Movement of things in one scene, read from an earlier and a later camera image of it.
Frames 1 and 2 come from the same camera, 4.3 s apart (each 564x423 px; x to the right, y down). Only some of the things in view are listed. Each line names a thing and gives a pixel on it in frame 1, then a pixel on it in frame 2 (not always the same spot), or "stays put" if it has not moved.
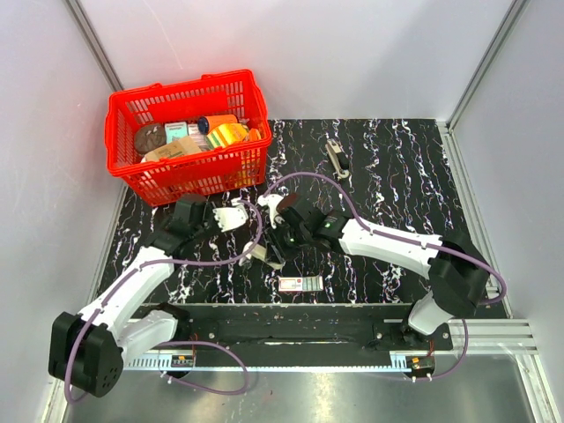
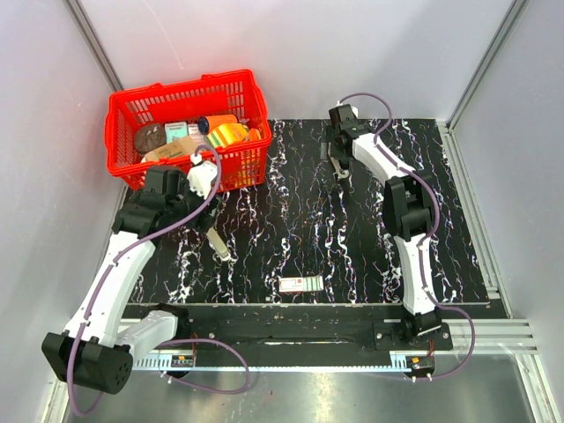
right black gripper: [286, 253] -> [338, 156]
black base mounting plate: [240, 329] stays put
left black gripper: [217, 231] -> [203, 221]
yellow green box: [225, 134] stays put
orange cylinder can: [205, 124] stays put
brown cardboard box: [185, 145] stays put
